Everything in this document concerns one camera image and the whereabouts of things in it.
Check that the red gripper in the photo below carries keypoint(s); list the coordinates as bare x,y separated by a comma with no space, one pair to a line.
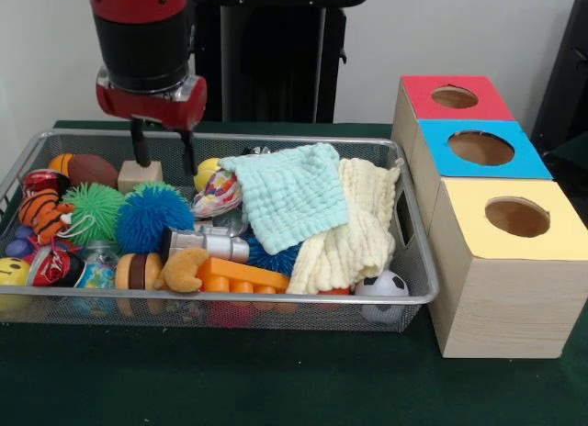
152,103

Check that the small wooden block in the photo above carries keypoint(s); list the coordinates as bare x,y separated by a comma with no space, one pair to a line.
138,176

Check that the mint green cloth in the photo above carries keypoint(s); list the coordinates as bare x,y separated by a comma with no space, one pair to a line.
294,196

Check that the cream yellow cloth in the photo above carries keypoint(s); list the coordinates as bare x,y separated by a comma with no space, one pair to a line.
358,233

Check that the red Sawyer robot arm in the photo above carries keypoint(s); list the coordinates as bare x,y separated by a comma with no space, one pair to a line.
142,40

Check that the clear mesh bin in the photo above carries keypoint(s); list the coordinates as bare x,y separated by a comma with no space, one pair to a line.
230,311

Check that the wooden box with three holes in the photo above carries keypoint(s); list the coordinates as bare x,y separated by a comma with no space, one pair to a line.
496,297

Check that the colourful printed packet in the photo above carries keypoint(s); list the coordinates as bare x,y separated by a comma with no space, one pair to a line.
216,195

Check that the large blue spiky ball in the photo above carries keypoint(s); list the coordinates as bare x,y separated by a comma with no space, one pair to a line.
152,219

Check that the small brown football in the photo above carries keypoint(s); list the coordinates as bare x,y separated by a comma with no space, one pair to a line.
92,169

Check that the green spiky ball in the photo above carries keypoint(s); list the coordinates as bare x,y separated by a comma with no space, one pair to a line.
94,213

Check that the silver toy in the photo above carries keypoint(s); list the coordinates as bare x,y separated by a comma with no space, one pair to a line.
207,244

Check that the orange tiger plush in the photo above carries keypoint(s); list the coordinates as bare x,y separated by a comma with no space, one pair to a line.
44,215

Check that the small soccer ball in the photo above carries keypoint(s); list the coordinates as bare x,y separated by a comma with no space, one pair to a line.
381,284

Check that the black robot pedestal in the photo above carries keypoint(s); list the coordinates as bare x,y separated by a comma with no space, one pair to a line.
266,68

